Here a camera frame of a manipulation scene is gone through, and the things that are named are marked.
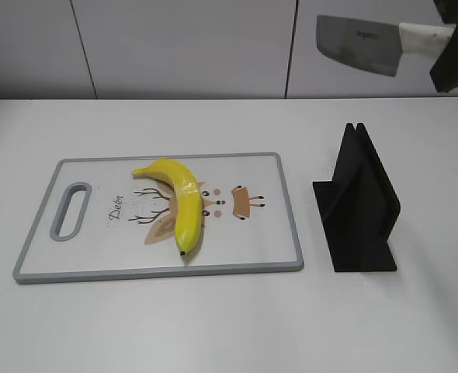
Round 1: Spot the cleaver with white handle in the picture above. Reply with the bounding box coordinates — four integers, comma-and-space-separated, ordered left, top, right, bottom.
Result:
315, 15, 455, 77

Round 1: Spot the yellow plastic banana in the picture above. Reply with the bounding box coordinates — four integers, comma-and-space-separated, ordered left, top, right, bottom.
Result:
132, 159, 203, 256

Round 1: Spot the white grey-rimmed cutting board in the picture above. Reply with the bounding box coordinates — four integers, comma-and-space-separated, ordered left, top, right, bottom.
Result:
13, 152, 304, 284

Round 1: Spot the black knife stand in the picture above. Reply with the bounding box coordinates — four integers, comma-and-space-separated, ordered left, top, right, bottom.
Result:
312, 123, 401, 272

